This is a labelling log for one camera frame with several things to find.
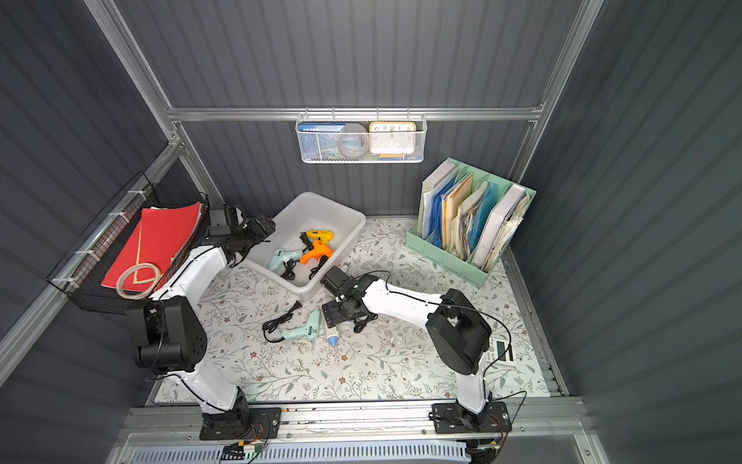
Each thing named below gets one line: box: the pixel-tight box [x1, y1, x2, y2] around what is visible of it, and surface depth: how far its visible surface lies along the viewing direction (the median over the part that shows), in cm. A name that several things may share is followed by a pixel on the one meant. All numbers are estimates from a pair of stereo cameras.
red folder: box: [100, 202, 202, 290], surface depth 75 cm
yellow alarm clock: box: [369, 121, 417, 159], surface depth 90 cm
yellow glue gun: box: [306, 230, 335, 246], surface depth 114 cm
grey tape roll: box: [337, 122, 370, 159], surface depth 89 cm
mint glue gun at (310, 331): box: [261, 300, 321, 346], surface depth 91 cm
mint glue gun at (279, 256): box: [267, 248, 304, 274], surface depth 107 cm
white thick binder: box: [472, 183, 525, 268], surface depth 93 cm
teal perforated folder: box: [468, 181, 500, 252], surface depth 98 cm
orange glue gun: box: [299, 239, 335, 265], surface depth 107 cm
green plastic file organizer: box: [404, 157, 538, 290], surface depth 98 cm
